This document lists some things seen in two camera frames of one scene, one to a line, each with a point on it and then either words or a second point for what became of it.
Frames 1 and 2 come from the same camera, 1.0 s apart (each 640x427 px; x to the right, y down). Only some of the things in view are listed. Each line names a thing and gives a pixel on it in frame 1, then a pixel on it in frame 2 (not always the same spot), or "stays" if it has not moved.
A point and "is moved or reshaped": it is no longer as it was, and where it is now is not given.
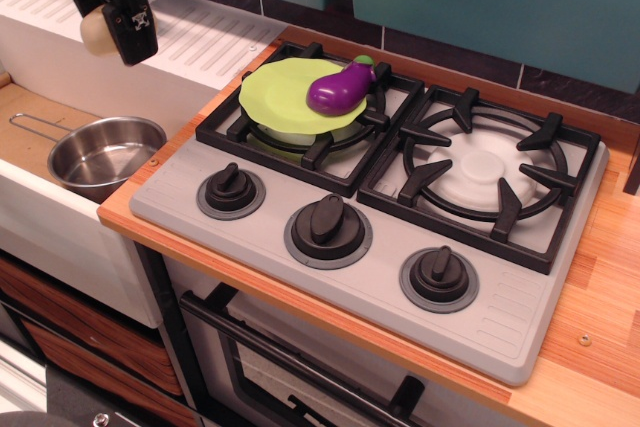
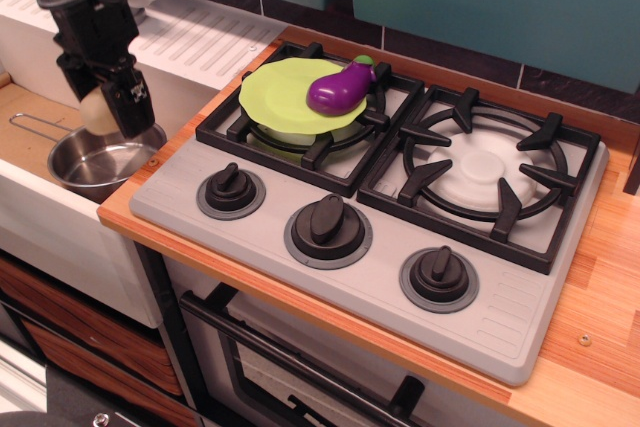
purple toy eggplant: x=344 y=91 stays
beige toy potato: x=96 y=34 is moved or reshaped
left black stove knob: x=231 y=195 stays
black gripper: x=128 y=18 to x=96 y=30
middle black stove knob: x=328 y=233 stays
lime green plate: x=274 y=92 stays
